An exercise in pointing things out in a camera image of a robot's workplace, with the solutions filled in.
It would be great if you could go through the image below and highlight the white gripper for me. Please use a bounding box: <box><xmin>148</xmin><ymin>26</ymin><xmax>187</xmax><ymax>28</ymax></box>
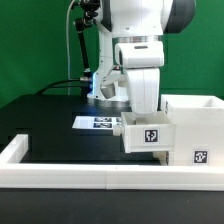
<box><xmin>100</xmin><ymin>68</ymin><xmax>160</xmax><ymax>117</ymax></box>

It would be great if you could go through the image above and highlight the white drawer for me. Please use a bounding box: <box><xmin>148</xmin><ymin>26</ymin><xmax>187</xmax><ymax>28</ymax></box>
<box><xmin>113</xmin><ymin>111</ymin><xmax>175</xmax><ymax>153</ymax></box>
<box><xmin>153</xmin><ymin>151</ymin><xmax>174</xmax><ymax>166</ymax></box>

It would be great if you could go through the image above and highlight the white drawer cabinet box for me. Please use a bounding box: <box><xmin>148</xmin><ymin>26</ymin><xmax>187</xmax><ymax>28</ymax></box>
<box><xmin>160</xmin><ymin>95</ymin><xmax>224</xmax><ymax>167</ymax></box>

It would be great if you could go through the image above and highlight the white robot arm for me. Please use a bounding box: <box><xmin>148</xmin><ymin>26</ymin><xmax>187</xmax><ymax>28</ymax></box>
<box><xmin>88</xmin><ymin>0</ymin><xmax>196</xmax><ymax>117</ymax></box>

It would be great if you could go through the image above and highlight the fiducial marker sheet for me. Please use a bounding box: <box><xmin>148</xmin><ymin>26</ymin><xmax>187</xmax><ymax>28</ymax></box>
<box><xmin>72</xmin><ymin>116</ymin><xmax>121</xmax><ymax>130</ymax></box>

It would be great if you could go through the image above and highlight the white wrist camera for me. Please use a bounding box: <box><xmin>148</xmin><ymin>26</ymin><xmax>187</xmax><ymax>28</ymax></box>
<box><xmin>115</xmin><ymin>41</ymin><xmax>164</xmax><ymax>69</ymax></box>

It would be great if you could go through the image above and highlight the black cable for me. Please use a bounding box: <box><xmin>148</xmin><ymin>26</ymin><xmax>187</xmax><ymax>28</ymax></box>
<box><xmin>35</xmin><ymin>76</ymin><xmax>94</xmax><ymax>96</ymax></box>

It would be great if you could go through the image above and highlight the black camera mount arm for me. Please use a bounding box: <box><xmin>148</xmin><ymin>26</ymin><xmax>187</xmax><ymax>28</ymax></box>
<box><xmin>74</xmin><ymin>0</ymin><xmax>100</xmax><ymax>77</ymax></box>

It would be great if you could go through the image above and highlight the grey cable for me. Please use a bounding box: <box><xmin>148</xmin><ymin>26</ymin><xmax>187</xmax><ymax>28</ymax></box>
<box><xmin>65</xmin><ymin>0</ymin><xmax>78</xmax><ymax>96</ymax></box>

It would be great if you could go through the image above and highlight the white U-shaped frame wall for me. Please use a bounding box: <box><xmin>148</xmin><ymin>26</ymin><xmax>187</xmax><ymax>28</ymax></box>
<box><xmin>0</xmin><ymin>134</ymin><xmax>224</xmax><ymax>191</ymax></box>

